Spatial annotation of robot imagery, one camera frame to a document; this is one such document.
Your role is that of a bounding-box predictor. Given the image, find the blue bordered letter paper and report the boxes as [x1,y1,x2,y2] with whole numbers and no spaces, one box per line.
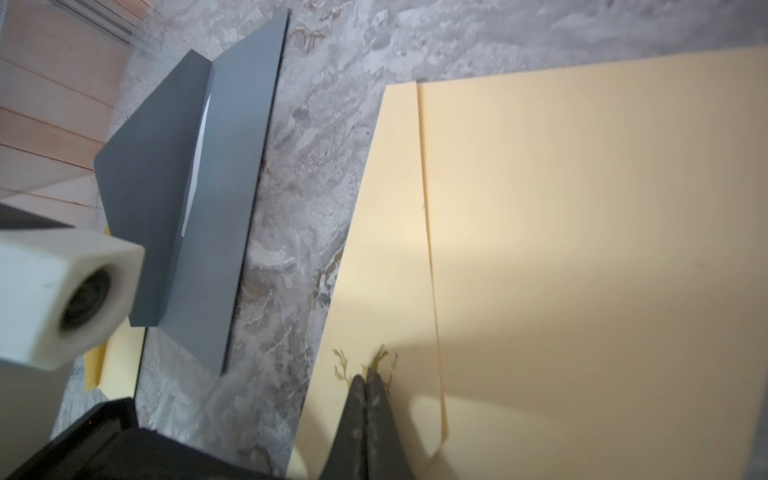
[181,94,211,237]

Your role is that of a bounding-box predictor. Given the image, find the yellow envelope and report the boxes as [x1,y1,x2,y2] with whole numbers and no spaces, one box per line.
[287,47,767,479]
[84,319,147,400]

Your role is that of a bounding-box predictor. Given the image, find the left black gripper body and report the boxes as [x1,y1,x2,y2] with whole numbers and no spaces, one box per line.
[6,398,271,479]

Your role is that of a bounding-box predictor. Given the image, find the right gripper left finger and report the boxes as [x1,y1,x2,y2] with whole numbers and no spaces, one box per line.
[320,375,368,480]

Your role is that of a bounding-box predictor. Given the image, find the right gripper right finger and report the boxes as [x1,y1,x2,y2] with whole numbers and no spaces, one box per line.
[365,369,414,480]

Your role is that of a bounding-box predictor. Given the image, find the grey envelope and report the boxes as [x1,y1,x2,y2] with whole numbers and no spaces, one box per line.
[93,11,289,374]

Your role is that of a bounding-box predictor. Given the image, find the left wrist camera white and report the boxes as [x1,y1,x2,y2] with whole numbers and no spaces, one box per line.
[1,228,145,371]

